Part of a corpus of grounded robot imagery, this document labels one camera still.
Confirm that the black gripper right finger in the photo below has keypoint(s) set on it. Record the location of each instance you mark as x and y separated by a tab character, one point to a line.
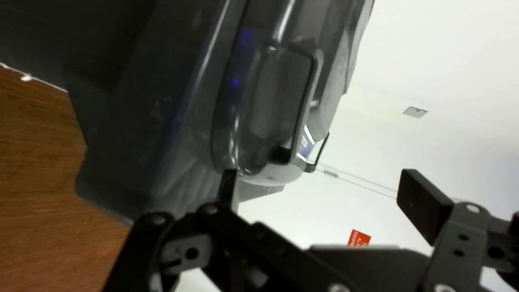
459	237

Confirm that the white door with red sign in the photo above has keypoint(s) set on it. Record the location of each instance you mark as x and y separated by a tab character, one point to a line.
325	220

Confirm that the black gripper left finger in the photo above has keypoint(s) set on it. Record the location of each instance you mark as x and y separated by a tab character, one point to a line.
216	243

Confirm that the dark grey wheelie bin body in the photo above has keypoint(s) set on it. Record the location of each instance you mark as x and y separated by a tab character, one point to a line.
151	97

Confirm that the red door sign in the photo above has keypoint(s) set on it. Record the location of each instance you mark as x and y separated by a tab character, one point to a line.
357	237

